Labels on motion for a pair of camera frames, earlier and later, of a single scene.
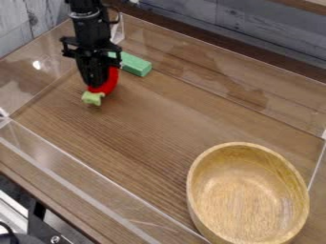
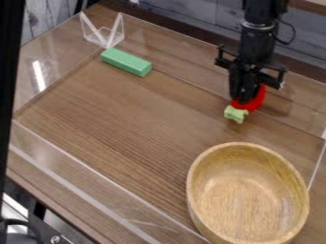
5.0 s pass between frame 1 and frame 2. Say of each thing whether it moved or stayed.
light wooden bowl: stayed
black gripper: moved
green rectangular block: stayed
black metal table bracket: stayed
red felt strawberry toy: moved
